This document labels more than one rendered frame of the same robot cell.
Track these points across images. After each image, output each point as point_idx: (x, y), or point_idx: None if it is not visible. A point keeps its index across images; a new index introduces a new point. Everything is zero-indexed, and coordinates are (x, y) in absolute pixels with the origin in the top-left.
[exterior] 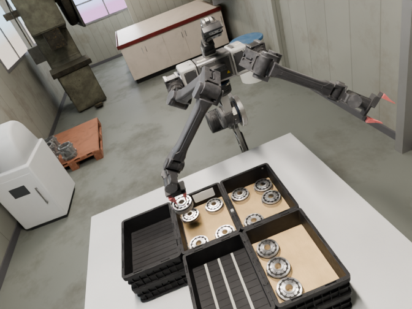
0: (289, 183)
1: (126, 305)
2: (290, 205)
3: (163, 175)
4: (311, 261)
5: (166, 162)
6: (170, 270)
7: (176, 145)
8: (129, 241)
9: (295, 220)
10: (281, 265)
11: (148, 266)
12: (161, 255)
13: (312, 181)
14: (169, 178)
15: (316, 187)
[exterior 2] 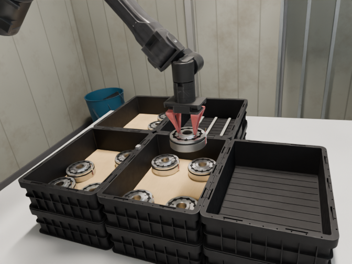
0: (14, 230)
1: (345, 215)
2: (85, 151)
3: (189, 58)
4: (134, 127)
5: (173, 36)
6: (255, 162)
7: (144, 14)
8: (324, 226)
9: None
10: (155, 123)
11: (281, 144)
12: (262, 190)
13: (2, 212)
14: (187, 51)
15: (18, 203)
